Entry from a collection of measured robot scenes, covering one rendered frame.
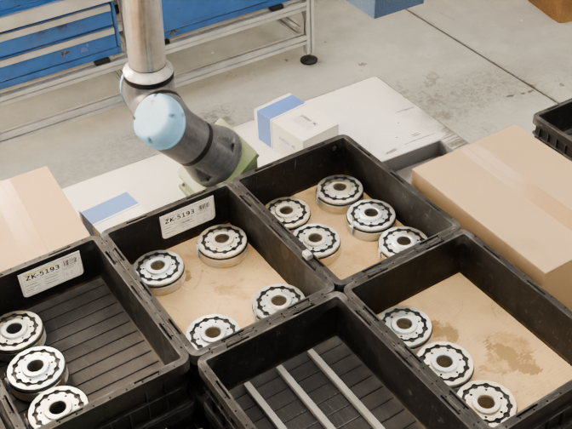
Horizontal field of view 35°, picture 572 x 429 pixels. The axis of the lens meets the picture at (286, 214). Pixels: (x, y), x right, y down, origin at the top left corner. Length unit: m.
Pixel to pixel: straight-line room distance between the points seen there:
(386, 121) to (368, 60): 1.71
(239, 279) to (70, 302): 0.34
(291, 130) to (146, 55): 0.45
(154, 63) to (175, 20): 1.67
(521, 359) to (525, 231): 0.29
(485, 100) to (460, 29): 0.63
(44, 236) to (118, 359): 0.37
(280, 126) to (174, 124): 0.40
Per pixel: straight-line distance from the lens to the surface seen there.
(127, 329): 1.75
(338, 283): 1.65
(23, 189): 2.09
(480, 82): 4.05
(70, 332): 1.77
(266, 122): 2.35
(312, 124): 2.30
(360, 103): 2.55
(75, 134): 3.82
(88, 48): 3.62
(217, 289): 1.79
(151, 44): 2.04
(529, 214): 1.88
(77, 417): 1.50
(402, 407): 1.59
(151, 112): 2.03
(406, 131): 2.44
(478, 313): 1.75
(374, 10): 2.19
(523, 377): 1.66
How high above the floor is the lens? 2.07
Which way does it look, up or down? 39 degrees down
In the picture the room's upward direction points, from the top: 3 degrees counter-clockwise
